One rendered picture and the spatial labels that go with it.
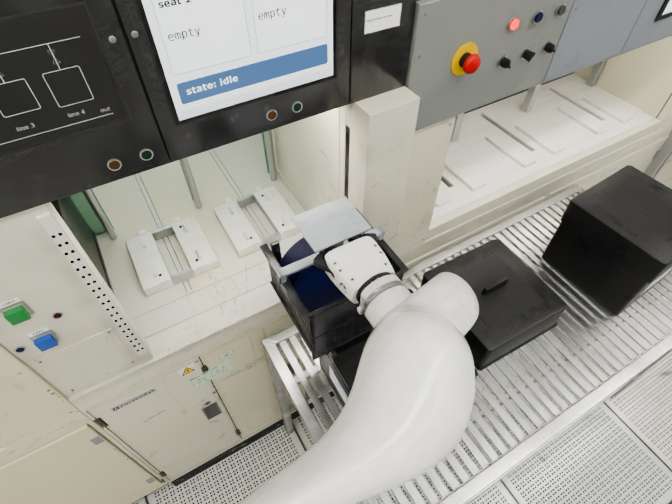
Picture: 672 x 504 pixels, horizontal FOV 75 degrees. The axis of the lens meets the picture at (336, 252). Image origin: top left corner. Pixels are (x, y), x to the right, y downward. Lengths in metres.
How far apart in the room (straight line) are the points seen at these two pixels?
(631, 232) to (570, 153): 0.54
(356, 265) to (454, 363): 0.46
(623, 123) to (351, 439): 1.93
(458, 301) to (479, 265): 0.75
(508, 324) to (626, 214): 0.45
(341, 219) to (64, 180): 0.45
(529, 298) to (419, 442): 1.05
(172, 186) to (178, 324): 0.55
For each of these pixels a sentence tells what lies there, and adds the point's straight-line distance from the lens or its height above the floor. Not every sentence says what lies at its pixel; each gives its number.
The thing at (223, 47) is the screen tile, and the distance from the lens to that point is 0.74.
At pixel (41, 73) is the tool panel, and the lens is 0.70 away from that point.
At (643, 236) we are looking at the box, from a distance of 1.40.
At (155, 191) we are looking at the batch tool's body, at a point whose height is 0.87.
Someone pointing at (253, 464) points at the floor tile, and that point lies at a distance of 1.95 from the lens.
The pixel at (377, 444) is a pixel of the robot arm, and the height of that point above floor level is 1.59.
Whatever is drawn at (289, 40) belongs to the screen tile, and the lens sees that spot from 0.78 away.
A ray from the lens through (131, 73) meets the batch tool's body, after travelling 0.72.
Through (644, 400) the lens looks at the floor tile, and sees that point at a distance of 2.41.
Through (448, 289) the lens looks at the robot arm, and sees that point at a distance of 0.60.
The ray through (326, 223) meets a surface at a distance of 0.82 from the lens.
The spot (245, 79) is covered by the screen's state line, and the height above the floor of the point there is 1.51.
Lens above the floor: 1.87
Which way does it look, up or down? 50 degrees down
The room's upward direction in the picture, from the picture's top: straight up
